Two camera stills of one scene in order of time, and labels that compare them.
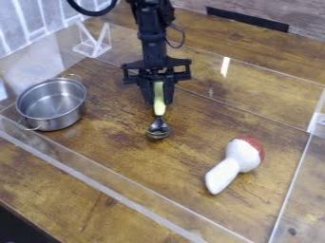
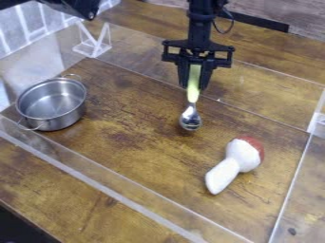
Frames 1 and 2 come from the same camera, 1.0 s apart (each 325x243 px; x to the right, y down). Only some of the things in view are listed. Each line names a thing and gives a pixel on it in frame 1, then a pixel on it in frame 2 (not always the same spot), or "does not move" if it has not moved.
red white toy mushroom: (244, 154) does not move
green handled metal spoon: (161, 128) to (190, 119)
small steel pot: (50, 103) does not move
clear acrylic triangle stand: (92, 46) does not move
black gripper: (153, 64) to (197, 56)
